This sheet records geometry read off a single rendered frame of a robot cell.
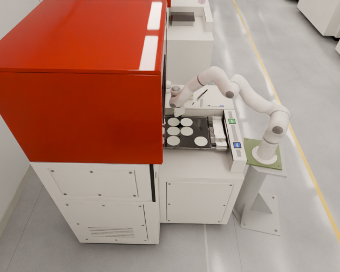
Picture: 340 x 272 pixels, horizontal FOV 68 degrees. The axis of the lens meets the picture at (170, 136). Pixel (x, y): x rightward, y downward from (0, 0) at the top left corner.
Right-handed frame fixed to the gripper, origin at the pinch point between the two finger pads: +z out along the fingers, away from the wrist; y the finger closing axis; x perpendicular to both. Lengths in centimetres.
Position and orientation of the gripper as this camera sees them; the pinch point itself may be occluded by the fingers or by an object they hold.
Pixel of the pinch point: (179, 117)
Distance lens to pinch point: 213.6
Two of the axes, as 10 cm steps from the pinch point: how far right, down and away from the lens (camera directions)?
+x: -4.9, -6.3, 6.0
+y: 8.6, -4.4, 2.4
